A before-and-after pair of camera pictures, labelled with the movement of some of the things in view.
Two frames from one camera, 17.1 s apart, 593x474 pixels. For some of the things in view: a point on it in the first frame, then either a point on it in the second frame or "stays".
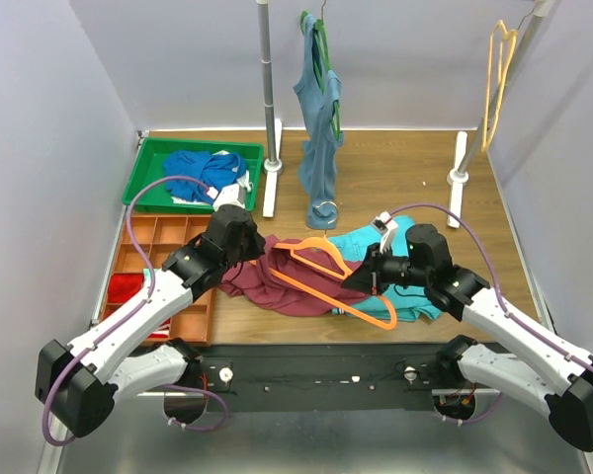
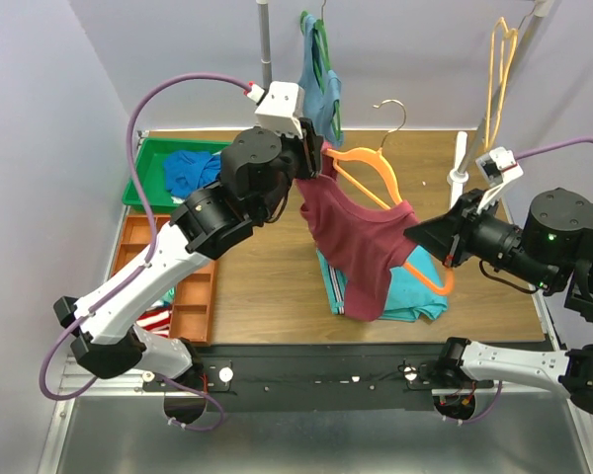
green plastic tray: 156,197 stays
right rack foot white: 457,180 stays
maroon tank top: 294,277 to 363,243
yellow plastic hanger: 501,49 stays
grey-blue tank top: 320,93 stays
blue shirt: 219,171 stays
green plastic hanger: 320,57 stays
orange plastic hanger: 348,271 to 334,155
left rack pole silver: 273,166 stays
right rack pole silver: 524,42 stays
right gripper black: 364,278 to 440,236
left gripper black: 253,244 to 310,151
